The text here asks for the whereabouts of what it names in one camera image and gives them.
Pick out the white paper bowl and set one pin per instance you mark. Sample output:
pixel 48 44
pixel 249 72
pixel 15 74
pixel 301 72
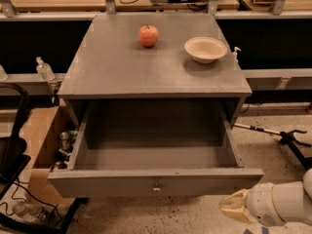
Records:
pixel 205 49

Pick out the brown cardboard box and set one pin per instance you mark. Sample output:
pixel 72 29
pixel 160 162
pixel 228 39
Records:
pixel 41 132

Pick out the grey top drawer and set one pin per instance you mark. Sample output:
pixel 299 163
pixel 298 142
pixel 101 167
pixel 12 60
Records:
pixel 122 151

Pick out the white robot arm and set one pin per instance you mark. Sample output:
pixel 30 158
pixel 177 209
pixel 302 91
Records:
pixel 307 183

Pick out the clear sanitizer bottle left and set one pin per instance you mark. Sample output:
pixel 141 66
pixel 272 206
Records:
pixel 44 70

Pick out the small white pump bottle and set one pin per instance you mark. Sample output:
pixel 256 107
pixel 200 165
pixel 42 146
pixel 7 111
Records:
pixel 235 53

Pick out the red apple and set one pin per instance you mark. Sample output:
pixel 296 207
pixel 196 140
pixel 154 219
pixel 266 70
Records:
pixel 148 35

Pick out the metal drawer knob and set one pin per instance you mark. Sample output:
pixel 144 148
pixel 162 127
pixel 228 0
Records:
pixel 156 188

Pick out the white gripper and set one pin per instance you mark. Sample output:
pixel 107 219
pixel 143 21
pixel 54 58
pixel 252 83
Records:
pixel 260 202

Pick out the grey wooden cabinet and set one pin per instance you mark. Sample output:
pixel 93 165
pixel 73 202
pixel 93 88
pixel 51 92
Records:
pixel 111 63

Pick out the black chair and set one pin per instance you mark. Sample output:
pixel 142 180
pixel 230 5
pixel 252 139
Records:
pixel 12 147

